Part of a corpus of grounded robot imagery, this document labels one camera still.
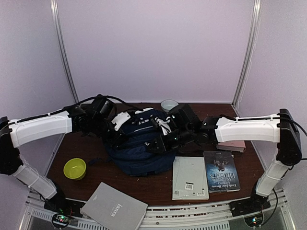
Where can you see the left aluminium frame post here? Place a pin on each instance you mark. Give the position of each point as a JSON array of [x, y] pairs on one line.
[[62, 49]]

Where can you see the aluminium front rail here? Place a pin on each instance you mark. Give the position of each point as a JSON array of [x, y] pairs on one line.
[[206, 216]]

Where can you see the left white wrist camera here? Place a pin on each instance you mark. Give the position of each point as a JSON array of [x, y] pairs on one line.
[[120, 119]]

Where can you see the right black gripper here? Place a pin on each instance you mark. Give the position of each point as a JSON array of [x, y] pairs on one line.
[[161, 146]]

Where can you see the right aluminium frame post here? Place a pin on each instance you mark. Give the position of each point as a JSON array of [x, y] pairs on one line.
[[252, 39]]

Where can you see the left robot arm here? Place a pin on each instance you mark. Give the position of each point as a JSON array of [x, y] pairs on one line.
[[89, 116]]

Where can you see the grey hardcover book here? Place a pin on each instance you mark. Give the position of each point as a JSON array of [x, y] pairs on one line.
[[114, 209]]

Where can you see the navy blue student backpack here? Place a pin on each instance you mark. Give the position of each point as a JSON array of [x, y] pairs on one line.
[[132, 157]]

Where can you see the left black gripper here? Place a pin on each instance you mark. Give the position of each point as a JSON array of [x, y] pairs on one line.
[[120, 136]]

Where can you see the dark Wuthering Heights book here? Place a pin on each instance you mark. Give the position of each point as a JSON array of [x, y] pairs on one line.
[[221, 172]]

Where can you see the pale celadon ceramic bowl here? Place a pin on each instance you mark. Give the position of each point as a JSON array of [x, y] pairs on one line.
[[168, 104]]

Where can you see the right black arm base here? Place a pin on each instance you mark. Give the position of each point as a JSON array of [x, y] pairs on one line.
[[246, 206]]

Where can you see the aluminium frame post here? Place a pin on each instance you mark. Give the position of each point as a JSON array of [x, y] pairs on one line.
[[252, 39], [62, 49]]

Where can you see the pink paperback book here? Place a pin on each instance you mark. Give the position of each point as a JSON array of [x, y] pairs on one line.
[[238, 146]]

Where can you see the lime green bowl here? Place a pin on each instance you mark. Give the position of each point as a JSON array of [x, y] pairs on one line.
[[75, 169]]

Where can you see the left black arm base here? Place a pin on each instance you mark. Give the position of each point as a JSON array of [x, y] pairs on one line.
[[60, 204]]

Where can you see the light grey barcode notebook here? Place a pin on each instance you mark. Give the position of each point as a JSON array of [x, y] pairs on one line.
[[189, 179]]

